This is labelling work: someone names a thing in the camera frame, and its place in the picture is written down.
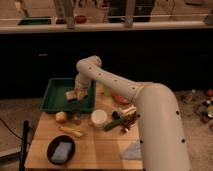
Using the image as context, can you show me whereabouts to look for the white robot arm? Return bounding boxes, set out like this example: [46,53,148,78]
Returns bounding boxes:
[75,56,191,171]

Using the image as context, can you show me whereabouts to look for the green plastic tray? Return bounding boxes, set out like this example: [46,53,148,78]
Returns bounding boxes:
[40,78,96,114]

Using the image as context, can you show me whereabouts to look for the background green tray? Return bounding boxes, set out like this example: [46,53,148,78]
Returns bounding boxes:
[18,17,51,25]

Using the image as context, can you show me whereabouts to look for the small metal cup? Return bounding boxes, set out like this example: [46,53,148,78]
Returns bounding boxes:
[71,111,81,125]

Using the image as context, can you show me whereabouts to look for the light green cup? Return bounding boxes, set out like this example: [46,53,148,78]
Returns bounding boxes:
[102,85,112,97]

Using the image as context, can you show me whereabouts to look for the white round cup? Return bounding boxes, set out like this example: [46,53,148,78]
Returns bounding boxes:
[91,109,108,128]

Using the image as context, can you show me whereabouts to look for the small orange fruit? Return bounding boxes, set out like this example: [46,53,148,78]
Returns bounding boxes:
[55,112,67,123]

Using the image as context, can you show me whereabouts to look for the yellow stick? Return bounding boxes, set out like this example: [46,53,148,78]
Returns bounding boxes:
[59,126,83,137]

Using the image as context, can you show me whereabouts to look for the black round cap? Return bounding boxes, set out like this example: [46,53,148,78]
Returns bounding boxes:
[112,111,120,119]

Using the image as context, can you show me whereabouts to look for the orange bowl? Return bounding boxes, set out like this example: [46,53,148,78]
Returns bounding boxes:
[112,94,129,105]

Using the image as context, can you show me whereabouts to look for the brown red clutter piece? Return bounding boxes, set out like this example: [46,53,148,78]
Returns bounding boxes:
[123,113,138,128]

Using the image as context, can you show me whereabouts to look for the black bowl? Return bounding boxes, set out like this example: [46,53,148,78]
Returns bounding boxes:
[47,135,75,165]

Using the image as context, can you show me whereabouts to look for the blue sponge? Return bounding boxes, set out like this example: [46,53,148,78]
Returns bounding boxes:
[51,142,72,164]

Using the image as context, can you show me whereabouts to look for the background red bowl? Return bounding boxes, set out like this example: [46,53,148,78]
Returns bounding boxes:
[75,15,87,24]

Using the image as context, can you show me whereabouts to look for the grey blue cloth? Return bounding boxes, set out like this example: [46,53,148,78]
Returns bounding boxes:
[121,141,141,160]

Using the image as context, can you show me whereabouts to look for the black chair frame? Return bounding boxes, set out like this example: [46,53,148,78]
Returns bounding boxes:
[19,120,30,171]

